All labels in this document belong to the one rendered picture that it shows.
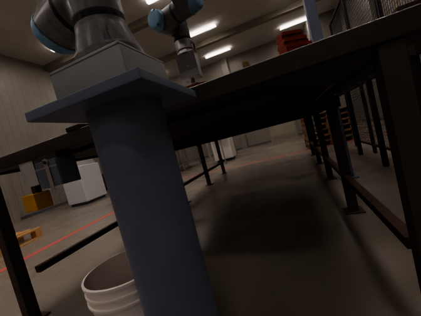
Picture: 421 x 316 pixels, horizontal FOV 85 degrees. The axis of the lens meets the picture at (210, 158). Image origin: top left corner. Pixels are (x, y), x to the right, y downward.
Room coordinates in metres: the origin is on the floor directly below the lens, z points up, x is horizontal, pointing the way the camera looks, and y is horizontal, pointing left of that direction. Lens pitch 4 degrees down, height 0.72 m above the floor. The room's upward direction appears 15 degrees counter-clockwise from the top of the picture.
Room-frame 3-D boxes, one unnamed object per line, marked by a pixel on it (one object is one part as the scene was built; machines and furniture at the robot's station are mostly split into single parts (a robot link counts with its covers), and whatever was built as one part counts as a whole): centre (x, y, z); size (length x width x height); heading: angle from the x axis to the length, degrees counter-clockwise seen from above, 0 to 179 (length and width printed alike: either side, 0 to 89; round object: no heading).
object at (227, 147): (8.16, -0.54, 0.63); 2.64 x 0.66 x 1.26; 164
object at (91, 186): (6.37, 3.55, 0.75); 0.82 x 0.68 x 1.51; 161
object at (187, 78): (1.04, -0.02, 1.07); 0.10 x 0.09 x 0.16; 166
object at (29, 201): (1.12, 0.87, 0.74); 0.09 x 0.08 x 0.24; 69
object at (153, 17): (0.94, 0.03, 1.23); 0.11 x 0.11 x 0.08; 55
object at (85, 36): (0.55, 0.17, 1.00); 0.15 x 0.15 x 0.10
